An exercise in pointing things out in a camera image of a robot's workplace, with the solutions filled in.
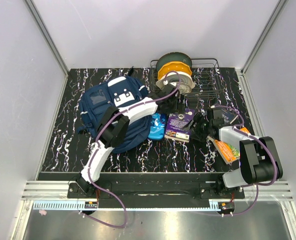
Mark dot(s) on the dark blue 1984 book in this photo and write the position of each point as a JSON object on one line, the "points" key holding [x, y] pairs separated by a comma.
{"points": [[228, 115]]}

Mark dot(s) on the orange yellow plate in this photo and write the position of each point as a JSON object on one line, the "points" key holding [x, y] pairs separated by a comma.
{"points": [[177, 66]]}

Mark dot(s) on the black wire dish rack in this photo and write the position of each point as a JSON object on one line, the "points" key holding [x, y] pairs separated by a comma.
{"points": [[205, 75]]}

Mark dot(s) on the purple paperback book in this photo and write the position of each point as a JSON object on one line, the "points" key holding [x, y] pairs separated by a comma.
{"points": [[177, 126]]}

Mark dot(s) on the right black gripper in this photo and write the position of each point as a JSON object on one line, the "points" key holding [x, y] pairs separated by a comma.
{"points": [[199, 118]]}

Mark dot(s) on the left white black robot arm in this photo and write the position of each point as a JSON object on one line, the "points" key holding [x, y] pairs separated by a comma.
{"points": [[117, 123]]}

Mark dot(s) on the dark green plate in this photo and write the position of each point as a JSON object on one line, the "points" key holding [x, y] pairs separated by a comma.
{"points": [[174, 57]]}

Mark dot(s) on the blue dinosaur pencil case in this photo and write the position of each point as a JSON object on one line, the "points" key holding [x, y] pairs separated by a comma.
{"points": [[157, 127]]}

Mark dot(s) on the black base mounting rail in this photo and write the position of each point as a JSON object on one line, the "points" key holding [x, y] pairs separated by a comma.
{"points": [[148, 190]]}

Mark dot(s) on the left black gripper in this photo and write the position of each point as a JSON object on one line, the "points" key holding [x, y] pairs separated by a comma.
{"points": [[177, 108]]}

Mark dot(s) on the orange yellow paperback book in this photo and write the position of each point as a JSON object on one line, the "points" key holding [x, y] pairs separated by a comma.
{"points": [[230, 147]]}

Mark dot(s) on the navy blue student backpack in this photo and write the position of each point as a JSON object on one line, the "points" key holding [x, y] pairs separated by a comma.
{"points": [[118, 92]]}

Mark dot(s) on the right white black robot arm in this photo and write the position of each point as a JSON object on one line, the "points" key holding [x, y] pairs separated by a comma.
{"points": [[259, 159]]}

